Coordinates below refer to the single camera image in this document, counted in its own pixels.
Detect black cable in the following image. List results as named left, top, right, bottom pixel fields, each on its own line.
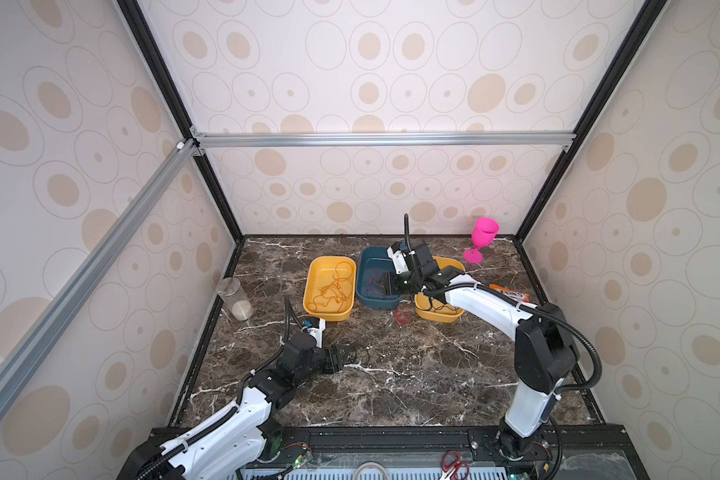
left=338, top=344, right=373, bottom=368
left=422, top=293, right=462, bottom=318

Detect colourful snack bag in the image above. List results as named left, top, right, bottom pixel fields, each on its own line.
left=489, top=284, right=530, bottom=303

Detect clear jar with white powder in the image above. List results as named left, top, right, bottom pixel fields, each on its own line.
left=217, top=277, right=254, bottom=321

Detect red handled scissors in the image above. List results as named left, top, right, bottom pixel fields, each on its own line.
left=439, top=451, right=470, bottom=480

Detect orange cable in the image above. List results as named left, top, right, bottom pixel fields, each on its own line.
left=308, top=263, right=355, bottom=314

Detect yellow plastic bin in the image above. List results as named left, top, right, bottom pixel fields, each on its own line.
left=414, top=256, right=465, bottom=324
left=303, top=256, right=357, bottom=322

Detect left yellow plastic bin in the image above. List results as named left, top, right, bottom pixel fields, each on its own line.
left=303, top=256, right=357, bottom=322

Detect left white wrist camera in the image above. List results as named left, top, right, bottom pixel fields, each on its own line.
left=303, top=317, right=326, bottom=348

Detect right yellow plastic bin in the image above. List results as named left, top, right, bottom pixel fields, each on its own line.
left=414, top=256, right=465, bottom=324

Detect diagonal aluminium rail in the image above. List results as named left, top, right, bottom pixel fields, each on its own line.
left=0, top=138, right=197, bottom=421

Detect pink plastic goblet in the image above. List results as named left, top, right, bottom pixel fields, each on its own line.
left=463, top=217, right=500, bottom=264

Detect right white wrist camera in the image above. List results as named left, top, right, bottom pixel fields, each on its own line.
left=387, top=246, right=409, bottom=275

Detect teal plastic bin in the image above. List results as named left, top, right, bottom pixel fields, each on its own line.
left=356, top=246, right=402, bottom=310

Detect horizontal aluminium rail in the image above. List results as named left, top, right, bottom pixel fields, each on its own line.
left=195, top=130, right=576, bottom=150

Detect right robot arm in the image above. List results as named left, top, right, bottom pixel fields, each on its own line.
left=381, top=215, right=603, bottom=461

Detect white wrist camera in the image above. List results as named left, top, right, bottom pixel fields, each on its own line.
left=303, top=317, right=326, bottom=348
left=387, top=246, right=409, bottom=275

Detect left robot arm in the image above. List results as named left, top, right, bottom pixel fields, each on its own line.
left=117, top=300, right=343, bottom=479

